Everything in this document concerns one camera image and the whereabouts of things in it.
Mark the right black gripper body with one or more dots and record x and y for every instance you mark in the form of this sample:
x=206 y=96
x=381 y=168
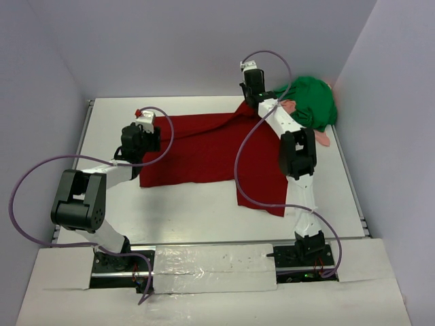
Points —
x=245 y=91

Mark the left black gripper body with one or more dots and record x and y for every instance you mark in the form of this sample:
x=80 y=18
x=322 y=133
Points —
x=151 y=141

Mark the red t-shirt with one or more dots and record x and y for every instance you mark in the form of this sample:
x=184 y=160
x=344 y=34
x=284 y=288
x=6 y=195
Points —
x=208 y=148

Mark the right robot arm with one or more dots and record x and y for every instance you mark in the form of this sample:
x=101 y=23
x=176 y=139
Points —
x=297 y=159

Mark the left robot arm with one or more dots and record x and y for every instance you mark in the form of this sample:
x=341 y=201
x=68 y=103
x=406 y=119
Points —
x=80 y=201

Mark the green t-shirt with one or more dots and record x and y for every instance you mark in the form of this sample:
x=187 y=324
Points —
x=310 y=102

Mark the pink t-shirt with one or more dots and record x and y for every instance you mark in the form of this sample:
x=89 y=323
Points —
x=321 y=137

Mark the silver taped cover panel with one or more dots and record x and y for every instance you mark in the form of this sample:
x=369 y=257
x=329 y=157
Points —
x=214 y=269

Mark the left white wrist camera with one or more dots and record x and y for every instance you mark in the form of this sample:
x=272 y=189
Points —
x=145 y=120

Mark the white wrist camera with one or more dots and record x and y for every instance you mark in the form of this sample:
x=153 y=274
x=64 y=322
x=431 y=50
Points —
x=248 y=65
x=145 y=120

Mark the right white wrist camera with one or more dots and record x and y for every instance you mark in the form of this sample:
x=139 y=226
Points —
x=248 y=65

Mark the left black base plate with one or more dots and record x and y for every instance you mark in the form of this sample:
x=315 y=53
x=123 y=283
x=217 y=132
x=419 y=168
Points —
x=110 y=272

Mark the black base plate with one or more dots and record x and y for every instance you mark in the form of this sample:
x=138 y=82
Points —
x=290 y=269
x=110 y=272

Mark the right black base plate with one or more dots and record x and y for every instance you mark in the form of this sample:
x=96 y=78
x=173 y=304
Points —
x=290 y=269

